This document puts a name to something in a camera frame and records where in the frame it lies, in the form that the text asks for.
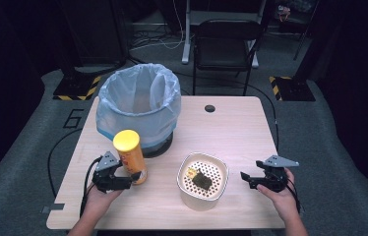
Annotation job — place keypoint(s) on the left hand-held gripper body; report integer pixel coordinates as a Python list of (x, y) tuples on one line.
[(106, 173)]

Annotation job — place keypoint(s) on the trash bin with blue bag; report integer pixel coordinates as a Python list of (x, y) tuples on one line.
[(133, 114)]

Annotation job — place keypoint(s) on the black stand base striped tape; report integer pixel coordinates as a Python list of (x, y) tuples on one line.
[(73, 88), (295, 90)]

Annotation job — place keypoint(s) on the person's left hand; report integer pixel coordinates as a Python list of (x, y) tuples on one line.
[(101, 201)]

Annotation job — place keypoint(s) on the black cabinet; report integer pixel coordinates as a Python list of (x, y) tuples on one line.
[(93, 29)]

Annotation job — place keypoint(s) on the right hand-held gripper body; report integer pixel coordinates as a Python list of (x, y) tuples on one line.
[(275, 175)]

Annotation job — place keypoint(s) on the beige strainer container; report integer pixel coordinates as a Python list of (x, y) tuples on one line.
[(201, 196)]

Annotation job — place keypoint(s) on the grey tape strip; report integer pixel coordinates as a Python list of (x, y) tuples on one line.
[(54, 207)]

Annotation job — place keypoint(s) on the black folding chair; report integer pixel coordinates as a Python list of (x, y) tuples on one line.
[(224, 42)]

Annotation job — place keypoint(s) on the person's right hand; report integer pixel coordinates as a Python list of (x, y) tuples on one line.
[(280, 200)]

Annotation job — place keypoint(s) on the yellow chip can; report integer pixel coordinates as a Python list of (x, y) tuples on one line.
[(132, 157)]

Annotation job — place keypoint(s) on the black trash bin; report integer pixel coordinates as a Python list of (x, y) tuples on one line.
[(160, 147)]

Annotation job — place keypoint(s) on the white desk frame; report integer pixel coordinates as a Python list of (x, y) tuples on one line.
[(186, 42)]

